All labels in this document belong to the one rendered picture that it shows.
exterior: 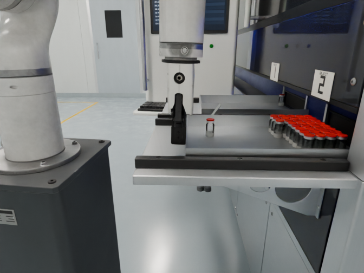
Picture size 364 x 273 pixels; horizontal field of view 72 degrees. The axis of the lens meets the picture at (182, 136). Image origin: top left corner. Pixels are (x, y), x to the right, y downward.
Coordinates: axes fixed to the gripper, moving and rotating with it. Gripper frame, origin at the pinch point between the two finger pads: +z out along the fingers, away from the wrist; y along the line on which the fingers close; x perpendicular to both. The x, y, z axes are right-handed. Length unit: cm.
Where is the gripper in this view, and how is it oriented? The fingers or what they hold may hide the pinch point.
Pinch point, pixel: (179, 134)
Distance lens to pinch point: 54.2
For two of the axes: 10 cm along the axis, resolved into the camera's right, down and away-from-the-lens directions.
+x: -10.0, -0.4, 0.2
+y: 0.4, -3.3, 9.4
